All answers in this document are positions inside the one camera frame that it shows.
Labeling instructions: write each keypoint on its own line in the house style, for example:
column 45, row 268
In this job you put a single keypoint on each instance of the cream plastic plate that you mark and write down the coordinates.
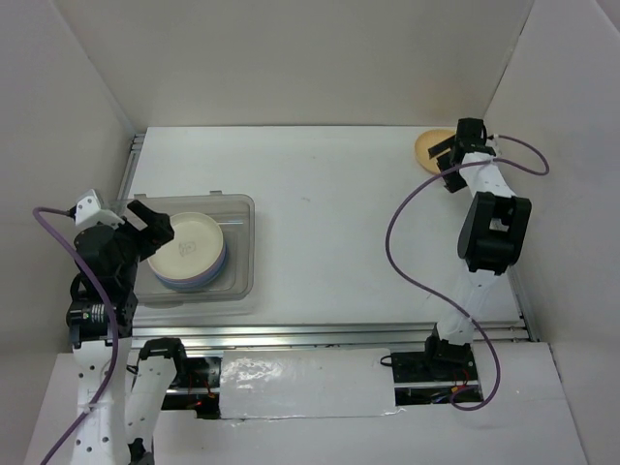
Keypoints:
column 198, row 245

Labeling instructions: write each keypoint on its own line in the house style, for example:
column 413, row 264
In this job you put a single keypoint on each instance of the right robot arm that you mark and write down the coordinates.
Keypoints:
column 490, row 240

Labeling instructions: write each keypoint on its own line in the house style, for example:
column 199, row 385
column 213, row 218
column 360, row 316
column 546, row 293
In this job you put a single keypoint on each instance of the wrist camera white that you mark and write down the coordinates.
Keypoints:
column 492, row 141
column 91, row 210

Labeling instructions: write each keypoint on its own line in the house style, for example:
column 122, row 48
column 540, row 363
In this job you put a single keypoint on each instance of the pink plastic plate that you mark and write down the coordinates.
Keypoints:
column 202, row 278

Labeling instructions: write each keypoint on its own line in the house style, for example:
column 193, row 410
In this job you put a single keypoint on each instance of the clear plastic bin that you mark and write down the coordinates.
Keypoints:
column 235, row 214

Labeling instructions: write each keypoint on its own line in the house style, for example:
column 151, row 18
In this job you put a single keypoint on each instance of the white foil tape sheet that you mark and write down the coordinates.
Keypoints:
column 306, row 384

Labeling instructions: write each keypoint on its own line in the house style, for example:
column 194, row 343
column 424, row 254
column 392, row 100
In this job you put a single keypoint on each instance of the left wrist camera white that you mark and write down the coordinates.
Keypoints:
column 91, row 210

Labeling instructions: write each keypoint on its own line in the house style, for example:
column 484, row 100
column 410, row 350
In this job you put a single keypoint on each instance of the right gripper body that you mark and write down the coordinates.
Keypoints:
column 454, row 181

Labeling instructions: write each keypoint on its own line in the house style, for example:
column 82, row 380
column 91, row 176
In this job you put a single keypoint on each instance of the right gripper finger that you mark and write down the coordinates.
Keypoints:
column 446, row 165
column 441, row 148

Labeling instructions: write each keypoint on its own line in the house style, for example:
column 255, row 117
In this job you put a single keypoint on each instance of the blue plastic plate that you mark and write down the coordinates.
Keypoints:
column 198, row 288

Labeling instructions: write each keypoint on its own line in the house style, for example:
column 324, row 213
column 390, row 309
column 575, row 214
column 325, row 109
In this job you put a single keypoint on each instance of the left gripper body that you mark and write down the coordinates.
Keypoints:
column 130, row 265

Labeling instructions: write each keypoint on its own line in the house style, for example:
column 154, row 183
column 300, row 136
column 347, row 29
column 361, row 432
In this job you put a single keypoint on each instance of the orange plastic plate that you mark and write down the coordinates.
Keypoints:
column 431, row 145

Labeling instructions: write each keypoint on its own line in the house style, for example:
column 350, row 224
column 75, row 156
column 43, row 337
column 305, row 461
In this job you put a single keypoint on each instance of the aluminium frame rail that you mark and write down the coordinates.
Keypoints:
column 349, row 247

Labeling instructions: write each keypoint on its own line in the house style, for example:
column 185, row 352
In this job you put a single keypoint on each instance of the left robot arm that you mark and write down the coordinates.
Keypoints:
column 118, row 406

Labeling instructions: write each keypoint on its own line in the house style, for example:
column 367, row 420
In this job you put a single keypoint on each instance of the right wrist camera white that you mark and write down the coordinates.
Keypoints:
column 492, row 141

